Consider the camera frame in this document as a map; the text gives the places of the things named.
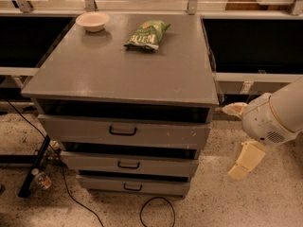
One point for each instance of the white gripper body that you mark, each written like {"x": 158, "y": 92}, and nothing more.
{"x": 260, "y": 118}

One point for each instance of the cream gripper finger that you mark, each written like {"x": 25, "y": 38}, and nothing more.
{"x": 252, "y": 152}
{"x": 235, "y": 109}

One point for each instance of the grey top drawer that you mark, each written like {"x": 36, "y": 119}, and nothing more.
{"x": 125, "y": 132}

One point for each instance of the grey drawer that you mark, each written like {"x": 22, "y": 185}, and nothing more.
{"x": 125, "y": 132}
{"x": 129, "y": 164}
{"x": 151, "y": 187}

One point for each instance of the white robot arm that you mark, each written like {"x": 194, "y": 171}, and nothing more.
{"x": 287, "y": 103}

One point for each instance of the grey bottom drawer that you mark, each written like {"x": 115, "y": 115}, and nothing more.
{"x": 151, "y": 187}

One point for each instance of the grey drawer cabinet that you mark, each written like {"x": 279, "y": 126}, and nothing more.
{"x": 94, "y": 75}

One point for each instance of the grey middle drawer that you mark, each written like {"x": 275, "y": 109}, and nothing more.
{"x": 129, "y": 164}

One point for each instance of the green chip bag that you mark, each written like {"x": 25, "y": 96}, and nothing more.
{"x": 149, "y": 35}

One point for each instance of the beige bowl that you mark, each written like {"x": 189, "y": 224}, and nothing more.
{"x": 93, "y": 21}

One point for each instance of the plastic bottle on floor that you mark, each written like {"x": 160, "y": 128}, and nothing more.
{"x": 41, "y": 178}

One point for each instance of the black metal leg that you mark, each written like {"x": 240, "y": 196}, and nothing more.
{"x": 24, "y": 191}

